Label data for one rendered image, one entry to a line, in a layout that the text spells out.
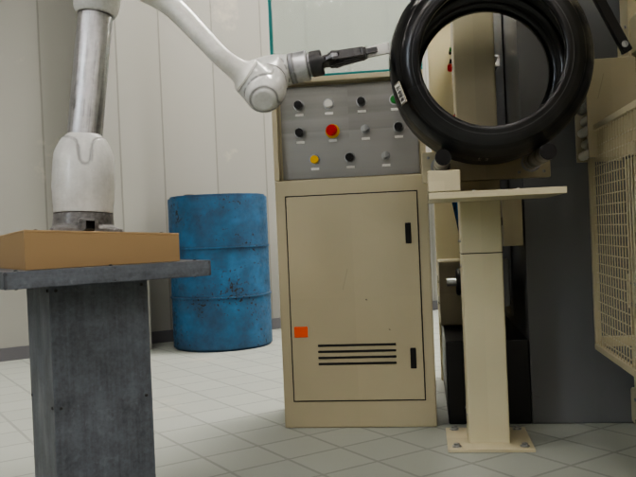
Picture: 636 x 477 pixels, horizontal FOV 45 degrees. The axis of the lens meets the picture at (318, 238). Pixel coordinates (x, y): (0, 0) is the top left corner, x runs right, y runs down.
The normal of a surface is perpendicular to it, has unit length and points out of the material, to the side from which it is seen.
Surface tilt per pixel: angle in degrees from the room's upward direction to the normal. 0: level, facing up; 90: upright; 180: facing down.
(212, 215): 90
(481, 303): 90
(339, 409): 90
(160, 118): 90
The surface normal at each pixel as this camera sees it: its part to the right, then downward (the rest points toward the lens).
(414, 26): -0.30, -0.05
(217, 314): 0.04, 0.00
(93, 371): 0.54, -0.02
